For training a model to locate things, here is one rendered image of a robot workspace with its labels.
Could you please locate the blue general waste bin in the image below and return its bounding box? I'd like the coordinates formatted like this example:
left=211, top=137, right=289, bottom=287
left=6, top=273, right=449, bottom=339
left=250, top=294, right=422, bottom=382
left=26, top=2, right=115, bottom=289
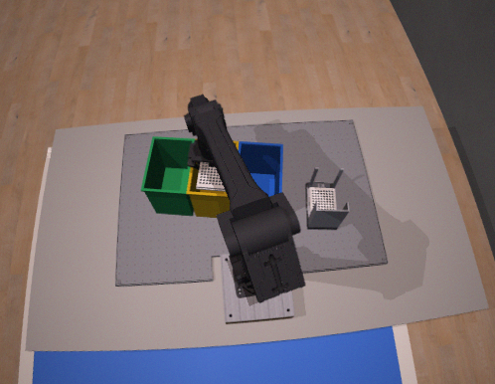
left=239, top=141, right=283, bottom=197

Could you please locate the white well plate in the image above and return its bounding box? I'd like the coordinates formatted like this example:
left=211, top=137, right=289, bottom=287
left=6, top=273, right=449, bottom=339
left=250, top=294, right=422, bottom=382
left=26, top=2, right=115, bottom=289
left=196, top=162, right=226, bottom=192
left=309, top=187, right=336, bottom=214

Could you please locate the yellow open bin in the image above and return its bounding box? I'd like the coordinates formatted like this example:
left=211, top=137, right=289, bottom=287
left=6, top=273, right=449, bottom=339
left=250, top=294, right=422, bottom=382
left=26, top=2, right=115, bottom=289
left=187, top=167, right=230, bottom=218

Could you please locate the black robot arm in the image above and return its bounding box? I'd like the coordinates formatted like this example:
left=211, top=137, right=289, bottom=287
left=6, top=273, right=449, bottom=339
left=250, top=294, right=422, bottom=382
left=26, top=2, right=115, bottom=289
left=184, top=95, right=305, bottom=303

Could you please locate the green open-top bin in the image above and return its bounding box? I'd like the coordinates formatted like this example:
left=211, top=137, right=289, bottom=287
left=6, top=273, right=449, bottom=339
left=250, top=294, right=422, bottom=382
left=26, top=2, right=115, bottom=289
left=141, top=136, right=195, bottom=216

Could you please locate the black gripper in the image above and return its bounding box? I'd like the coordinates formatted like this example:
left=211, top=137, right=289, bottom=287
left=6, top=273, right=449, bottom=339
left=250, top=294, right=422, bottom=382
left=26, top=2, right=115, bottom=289
left=187, top=139, right=215, bottom=170

